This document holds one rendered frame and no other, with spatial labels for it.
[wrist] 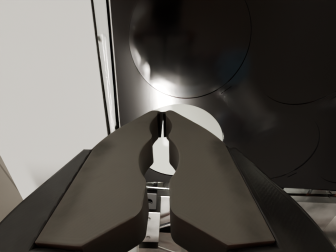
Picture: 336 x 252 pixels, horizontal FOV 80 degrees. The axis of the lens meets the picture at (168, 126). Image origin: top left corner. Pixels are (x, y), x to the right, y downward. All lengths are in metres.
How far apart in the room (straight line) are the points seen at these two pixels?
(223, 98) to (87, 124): 0.21
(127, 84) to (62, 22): 0.12
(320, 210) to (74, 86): 0.42
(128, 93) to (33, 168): 0.28
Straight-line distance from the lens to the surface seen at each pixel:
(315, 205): 0.42
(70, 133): 0.35
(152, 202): 0.30
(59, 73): 0.31
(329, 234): 0.48
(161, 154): 0.24
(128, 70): 0.19
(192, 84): 0.20
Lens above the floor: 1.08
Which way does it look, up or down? 57 degrees down
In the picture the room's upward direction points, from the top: 180 degrees counter-clockwise
